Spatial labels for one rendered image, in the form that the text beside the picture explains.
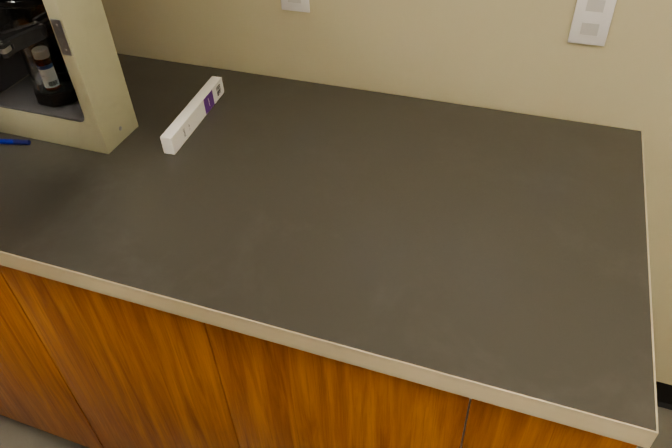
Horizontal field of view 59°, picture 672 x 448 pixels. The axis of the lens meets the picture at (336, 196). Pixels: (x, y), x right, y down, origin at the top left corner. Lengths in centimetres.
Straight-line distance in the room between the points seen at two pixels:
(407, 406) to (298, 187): 44
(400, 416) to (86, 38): 89
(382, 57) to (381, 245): 54
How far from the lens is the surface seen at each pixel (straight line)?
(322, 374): 103
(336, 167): 119
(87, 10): 125
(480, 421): 101
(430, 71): 141
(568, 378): 91
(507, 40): 135
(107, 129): 133
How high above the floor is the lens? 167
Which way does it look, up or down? 40 degrees down
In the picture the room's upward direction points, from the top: 3 degrees counter-clockwise
